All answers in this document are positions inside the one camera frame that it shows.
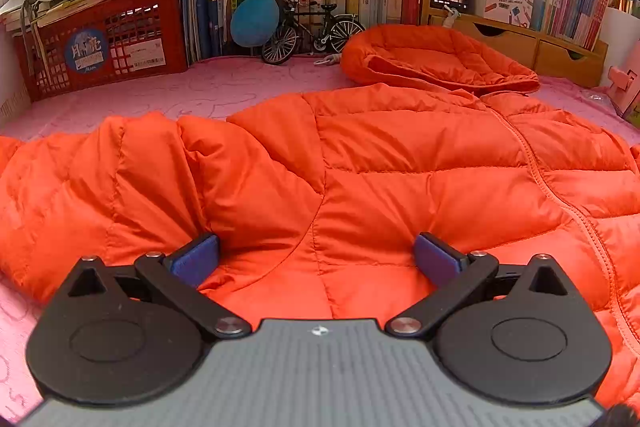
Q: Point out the wooden drawer organizer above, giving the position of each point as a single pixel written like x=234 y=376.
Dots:
x=500 y=44

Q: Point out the pink toy dollhouse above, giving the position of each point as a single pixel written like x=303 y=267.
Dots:
x=627 y=92

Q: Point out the clear plastic wrapper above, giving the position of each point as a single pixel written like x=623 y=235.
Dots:
x=600 y=98

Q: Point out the orange puffer jacket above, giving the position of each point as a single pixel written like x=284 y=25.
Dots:
x=400 y=167

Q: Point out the red plastic crate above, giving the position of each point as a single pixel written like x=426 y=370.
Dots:
x=125 y=42

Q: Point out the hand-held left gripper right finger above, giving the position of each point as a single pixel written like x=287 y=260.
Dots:
x=435 y=257

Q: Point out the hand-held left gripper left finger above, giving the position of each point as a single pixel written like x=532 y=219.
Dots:
x=195 y=257

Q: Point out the row of thin booklets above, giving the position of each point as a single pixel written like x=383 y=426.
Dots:
x=625 y=2

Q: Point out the blue plush ball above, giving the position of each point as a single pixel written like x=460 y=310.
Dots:
x=255 y=19

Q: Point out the black miniature bicycle model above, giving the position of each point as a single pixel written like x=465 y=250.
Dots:
x=346 y=34

